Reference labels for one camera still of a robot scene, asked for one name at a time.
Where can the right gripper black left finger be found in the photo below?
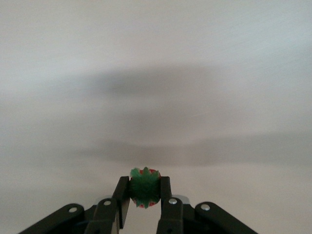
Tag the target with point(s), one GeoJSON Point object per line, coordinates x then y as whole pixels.
{"type": "Point", "coordinates": [102, 214]}

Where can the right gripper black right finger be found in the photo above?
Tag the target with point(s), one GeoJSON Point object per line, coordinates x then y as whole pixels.
{"type": "Point", "coordinates": [170, 214]}

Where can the red toy strawberry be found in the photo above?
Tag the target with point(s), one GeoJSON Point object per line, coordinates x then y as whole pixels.
{"type": "Point", "coordinates": [143, 187]}

